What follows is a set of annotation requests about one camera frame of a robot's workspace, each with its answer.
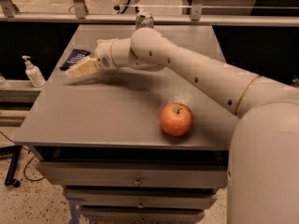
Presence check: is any grey drawer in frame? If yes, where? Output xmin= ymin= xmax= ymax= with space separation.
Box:
xmin=64 ymin=188 xmax=217 ymax=209
xmin=36 ymin=161 xmax=227 ymax=189
xmin=80 ymin=206 xmax=205 ymax=223

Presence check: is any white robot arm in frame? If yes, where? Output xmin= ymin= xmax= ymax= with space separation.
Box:
xmin=66 ymin=28 xmax=299 ymax=224

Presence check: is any middle grey drawer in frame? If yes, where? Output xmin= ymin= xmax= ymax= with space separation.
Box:
xmin=64 ymin=188 xmax=217 ymax=209

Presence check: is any green white 7up can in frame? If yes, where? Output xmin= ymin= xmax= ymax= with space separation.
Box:
xmin=135 ymin=11 xmax=154 ymax=29

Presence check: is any top grey drawer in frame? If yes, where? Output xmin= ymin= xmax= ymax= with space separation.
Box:
xmin=36 ymin=161 xmax=227 ymax=189

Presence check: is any red apple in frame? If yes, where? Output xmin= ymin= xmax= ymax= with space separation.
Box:
xmin=160 ymin=103 xmax=193 ymax=136

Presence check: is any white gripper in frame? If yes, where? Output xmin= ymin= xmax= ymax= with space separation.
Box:
xmin=65 ymin=39 xmax=118 ymax=78

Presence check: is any white pump sanitizer bottle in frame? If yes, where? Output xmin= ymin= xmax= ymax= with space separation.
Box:
xmin=22 ymin=55 xmax=46 ymax=88

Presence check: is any bottom grey drawer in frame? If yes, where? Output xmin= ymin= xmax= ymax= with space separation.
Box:
xmin=80 ymin=206 xmax=205 ymax=223

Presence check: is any metal window rail frame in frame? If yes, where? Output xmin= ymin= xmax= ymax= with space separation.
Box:
xmin=0 ymin=0 xmax=299 ymax=26

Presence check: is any black chair leg with caster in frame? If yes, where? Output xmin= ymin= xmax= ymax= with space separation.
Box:
xmin=0 ymin=146 xmax=21 ymax=188

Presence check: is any black floor cable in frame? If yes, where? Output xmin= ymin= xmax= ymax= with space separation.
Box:
xmin=0 ymin=131 xmax=47 ymax=183

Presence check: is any grey drawer cabinet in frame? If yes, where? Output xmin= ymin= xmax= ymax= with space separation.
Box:
xmin=13 ymin=23 xmax=241 ymax=224

